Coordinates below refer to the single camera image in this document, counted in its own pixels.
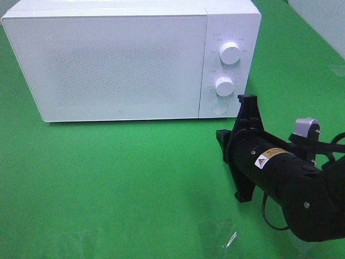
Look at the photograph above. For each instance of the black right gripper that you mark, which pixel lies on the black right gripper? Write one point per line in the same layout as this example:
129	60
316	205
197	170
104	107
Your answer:
246	153

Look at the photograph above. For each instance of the white microwave knob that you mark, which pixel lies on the white microwave knob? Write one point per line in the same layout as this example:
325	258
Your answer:
224	86
230	52

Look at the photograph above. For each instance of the white microwave door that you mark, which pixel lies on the white microwave door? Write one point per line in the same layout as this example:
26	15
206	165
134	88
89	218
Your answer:
111	68

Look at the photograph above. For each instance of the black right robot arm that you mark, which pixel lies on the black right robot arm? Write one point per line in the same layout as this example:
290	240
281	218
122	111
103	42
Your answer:
300	174

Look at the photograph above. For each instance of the clear tape patch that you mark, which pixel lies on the clear tape patch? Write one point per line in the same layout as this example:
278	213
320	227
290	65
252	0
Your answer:
78	244
217	233

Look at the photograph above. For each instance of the white microwave oven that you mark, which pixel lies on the white microwave oven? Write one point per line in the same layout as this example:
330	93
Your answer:
237	21

